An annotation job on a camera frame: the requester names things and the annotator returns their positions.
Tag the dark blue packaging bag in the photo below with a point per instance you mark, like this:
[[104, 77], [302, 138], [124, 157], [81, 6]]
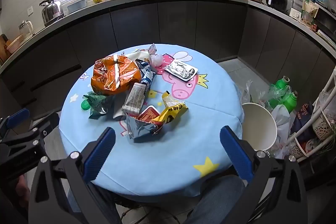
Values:
[[302, 119]]

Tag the green wrapper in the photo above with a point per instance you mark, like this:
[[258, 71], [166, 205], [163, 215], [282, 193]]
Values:
[[96, 105]]

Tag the white perforated basket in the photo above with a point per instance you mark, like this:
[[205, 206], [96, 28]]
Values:
[[323, 127]]

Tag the woven basket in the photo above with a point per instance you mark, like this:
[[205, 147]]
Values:
[[15, 45]]

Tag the blue cartoon printed tablecloth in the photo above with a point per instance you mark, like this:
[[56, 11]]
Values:
[[183, 134]]

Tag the stainless steel kettle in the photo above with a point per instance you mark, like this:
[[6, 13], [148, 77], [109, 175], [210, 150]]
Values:
[[51, 13]]

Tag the yellow snack wrapper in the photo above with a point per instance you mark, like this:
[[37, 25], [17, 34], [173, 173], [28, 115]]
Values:
[[173, 111]]

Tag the white paper bucket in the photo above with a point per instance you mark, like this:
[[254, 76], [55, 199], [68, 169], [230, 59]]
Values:
[[258, 127]]

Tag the cream cartoon printed bag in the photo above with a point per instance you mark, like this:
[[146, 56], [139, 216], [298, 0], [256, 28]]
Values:
[[139, 56]]

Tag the green bottle cap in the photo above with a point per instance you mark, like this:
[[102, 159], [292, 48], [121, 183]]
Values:
[[84, 106]]

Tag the glass jug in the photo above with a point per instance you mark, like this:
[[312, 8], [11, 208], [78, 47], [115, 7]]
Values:
[[26, 29]]

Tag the green and white food bag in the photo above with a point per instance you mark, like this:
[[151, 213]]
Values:
[[309, 10]]

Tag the white plastic bag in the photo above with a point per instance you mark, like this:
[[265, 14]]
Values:
[[282, 119]]

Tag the crumpled clear plastic ball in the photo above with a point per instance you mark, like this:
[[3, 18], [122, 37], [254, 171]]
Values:
[[157, 60]]

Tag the small white torn packet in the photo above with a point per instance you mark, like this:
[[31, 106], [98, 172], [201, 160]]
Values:
[[151, 48]]

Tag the grey printed paper packet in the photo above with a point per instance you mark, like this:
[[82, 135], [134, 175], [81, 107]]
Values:
[[135, 98]]

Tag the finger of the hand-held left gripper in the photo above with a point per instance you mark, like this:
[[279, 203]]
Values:
[[46, 126], [17, 117]]

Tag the orange snack bag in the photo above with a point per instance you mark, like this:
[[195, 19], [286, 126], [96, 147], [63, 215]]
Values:
[[110, 77]]

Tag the blue and white wrapper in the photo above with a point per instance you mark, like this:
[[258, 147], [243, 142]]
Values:
[[147, 77]]

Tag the pale plastic basin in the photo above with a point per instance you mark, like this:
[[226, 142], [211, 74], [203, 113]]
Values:
[[76, 6]]

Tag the silver foil tray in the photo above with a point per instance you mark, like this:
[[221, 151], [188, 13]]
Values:
[[179, 70]]

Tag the white tiered steamer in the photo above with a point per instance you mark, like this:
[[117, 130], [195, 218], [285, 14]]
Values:
[[298, 6]]

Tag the white wall socket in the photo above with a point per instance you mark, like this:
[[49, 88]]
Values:
[[30, 11]]

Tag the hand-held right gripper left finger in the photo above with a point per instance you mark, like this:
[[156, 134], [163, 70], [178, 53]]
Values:
[[99, 153]]

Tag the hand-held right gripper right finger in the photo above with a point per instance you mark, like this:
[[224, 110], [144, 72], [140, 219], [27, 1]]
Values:
[[236, 155]]

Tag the kitchen counter with dark cabinets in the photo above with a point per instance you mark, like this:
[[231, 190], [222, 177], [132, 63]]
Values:
[[178, 19]]

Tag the clear plastic bag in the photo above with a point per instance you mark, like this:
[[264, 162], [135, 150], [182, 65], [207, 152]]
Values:
[[256, 94]]

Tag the silver and red snack bag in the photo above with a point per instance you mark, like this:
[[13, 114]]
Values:
[[139, 129]]

